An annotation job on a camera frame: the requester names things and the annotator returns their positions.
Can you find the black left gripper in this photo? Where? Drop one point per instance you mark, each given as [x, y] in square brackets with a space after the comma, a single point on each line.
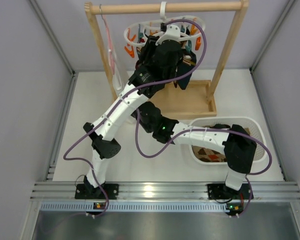
[148, 46]

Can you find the white plastic clip hanger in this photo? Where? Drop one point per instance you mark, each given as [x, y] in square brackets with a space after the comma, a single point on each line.
[190, 30]

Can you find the aluminium rail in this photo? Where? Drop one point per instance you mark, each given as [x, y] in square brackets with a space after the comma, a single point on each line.
[266, 191]

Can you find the white perforated plastic basket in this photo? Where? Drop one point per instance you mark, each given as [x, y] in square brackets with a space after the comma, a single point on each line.
[255, 129]

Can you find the argyle patterned sock in basket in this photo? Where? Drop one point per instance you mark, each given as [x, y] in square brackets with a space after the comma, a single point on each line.
[206, 155]

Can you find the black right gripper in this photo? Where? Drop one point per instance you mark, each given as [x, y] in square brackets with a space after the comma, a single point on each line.
[139, 116]

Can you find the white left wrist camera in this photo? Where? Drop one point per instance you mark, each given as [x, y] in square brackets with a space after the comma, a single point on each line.
[172, 32]

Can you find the white hanging cloth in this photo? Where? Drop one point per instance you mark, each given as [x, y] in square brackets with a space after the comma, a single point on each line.
[120, 75]

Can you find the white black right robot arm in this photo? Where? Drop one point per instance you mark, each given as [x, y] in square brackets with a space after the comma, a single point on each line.
[233, 142]

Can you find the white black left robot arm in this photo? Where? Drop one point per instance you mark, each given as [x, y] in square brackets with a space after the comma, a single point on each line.
[102, 132]

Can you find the wooden clothes rack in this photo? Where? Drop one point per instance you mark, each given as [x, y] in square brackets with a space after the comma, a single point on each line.
[198, 101]

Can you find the perforated cable tray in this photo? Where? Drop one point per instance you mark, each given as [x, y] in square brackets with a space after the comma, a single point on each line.
[124, 206]

